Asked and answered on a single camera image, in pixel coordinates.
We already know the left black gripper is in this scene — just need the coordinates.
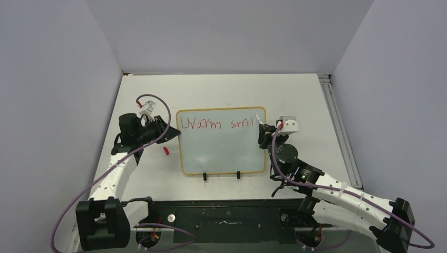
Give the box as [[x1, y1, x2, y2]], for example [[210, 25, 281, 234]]
[[136, 115, 180, 145]]

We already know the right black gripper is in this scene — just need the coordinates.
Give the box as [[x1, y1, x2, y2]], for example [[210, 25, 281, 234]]
[[259, 123, 289, 177]]

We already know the white red marker pen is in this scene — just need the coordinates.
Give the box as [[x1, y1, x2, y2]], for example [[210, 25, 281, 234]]
[[255, 114, 264, 125]]

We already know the yellow-framed whiteboard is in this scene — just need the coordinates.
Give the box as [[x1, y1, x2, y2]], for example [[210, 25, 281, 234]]
[[176, 106, 267, 176]]

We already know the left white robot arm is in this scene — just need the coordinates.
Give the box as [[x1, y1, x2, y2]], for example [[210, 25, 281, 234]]
[[75, 113, 181, 251]]

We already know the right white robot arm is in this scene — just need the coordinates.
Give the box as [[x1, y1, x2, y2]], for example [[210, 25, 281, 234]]
[[258, 120, 415, 252]]

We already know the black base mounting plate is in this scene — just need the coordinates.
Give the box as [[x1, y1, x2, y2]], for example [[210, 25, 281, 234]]
[[142, 199, 320, 244]]

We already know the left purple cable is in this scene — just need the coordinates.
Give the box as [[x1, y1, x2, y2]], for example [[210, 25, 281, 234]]
[[51, 93, 171, 253]]

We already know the purple cable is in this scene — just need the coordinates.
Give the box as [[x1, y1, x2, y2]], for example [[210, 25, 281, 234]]
[[270, 127, 435, 250], [51, 93, 171, 253]]

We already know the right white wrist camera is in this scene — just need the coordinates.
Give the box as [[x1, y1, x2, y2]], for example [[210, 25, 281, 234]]
[[276, 116, 298, 135]]

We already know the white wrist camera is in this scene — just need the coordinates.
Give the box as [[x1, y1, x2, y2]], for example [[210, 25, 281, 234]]
[[276, 116, 298, 135], [139, 100, 156, 118]]

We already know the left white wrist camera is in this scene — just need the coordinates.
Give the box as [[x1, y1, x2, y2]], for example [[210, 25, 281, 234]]
[[139, 100, 156, 118]]

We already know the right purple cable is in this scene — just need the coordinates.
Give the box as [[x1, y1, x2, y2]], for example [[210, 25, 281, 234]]
[[270, 127, 435, 250]]

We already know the aluminium rail frame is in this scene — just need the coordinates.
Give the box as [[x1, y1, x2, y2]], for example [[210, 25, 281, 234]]
[[318, 74, 363, 189]]

